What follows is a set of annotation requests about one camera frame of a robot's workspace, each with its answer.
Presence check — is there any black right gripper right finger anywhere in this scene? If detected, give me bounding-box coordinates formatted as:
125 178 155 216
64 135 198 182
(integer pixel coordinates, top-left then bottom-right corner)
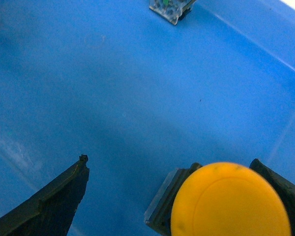
249 158 295 236

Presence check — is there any blue plastic tray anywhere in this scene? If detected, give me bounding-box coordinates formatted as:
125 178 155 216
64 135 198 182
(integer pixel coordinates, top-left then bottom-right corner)
0 0 295 236

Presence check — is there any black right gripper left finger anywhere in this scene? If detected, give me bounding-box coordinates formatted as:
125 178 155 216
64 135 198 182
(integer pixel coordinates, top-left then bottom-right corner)
0 154 89 236

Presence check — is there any yellow mushroom push button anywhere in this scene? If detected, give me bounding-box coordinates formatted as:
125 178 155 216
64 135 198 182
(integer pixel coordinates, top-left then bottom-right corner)
144 162 292 236

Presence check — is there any green mushroom push button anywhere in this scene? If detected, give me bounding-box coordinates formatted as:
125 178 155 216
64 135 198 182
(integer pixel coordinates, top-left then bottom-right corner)
149 0 196 26

